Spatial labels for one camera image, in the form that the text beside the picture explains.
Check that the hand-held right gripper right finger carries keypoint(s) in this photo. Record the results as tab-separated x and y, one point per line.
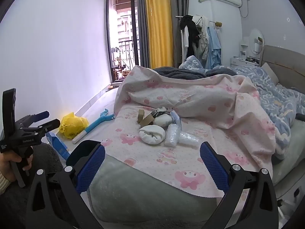
212	164

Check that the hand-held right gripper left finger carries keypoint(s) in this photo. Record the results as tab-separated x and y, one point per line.
91	169

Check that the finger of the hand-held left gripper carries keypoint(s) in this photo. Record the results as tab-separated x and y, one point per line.
38	116
48	124

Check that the clear plastic wrap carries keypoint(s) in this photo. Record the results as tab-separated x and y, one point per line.
189	138

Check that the clear plastic roll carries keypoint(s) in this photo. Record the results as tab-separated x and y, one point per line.
172	134

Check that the light blue face mask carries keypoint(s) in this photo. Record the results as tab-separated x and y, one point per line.
175	118

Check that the white sock pair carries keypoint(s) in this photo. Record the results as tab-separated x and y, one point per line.
153	134

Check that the brown cardboard tape roll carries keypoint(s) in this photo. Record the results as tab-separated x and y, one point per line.
146	121

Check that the brown cardboard piece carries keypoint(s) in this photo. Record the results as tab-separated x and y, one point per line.
141	115

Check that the person's left hand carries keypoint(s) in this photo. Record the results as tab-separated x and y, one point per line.
8	167

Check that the yellow plastic bag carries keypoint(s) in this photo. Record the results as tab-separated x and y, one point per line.
71	125

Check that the blue cardboard box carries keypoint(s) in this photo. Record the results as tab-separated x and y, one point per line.
58	145

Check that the blue and white stick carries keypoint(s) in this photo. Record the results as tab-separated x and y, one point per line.
95	125

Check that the pink printed blanket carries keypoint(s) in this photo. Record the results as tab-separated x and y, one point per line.
190	95

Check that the blue patterned blanket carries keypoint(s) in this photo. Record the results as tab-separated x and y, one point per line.
274	95

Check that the dark grey blanket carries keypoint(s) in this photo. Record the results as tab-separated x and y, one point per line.
176	72

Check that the white dresser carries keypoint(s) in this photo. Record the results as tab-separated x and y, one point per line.
240	60

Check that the beige pillow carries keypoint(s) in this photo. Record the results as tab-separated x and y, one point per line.
270	72

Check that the light blue hanging garment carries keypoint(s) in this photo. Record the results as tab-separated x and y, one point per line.
214	50

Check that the black framed balcony door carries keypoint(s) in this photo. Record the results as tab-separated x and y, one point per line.
124	28

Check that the beige bed headboard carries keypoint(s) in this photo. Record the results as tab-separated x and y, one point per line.
286	64

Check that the white hanging coat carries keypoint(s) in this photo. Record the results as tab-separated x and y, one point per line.
203	38

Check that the white hanging garment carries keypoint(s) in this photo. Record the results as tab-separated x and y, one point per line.
185	40

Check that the black hanging garment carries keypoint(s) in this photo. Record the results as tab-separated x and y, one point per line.
190	33

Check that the round white mirror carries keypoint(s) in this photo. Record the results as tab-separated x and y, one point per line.
255	37

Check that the grey curtain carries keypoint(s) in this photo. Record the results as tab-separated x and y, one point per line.
178	4
143	23

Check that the white clothes rack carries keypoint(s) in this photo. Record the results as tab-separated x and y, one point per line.
212	22

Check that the yellow curtain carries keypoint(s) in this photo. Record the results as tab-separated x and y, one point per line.
158	23

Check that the white air conditioner pipe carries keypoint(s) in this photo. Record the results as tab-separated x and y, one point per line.
246	7

